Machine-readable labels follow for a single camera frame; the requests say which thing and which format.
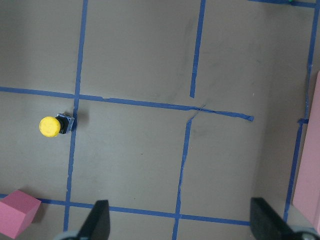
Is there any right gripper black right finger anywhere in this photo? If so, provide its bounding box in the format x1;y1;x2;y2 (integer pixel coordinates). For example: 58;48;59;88
249;197;320;240

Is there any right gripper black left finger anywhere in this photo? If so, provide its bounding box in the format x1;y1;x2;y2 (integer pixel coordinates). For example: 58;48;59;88
53;199;111;240

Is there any yellow push button switch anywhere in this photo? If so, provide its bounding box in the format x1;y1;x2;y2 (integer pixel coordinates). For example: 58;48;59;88
39;113;75;138

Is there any pink plastic bin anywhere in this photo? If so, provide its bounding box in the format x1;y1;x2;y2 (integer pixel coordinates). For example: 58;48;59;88
293;75;320;232

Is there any pink cube front left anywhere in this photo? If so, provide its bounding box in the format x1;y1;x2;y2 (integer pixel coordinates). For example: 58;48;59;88
0;190;41;239

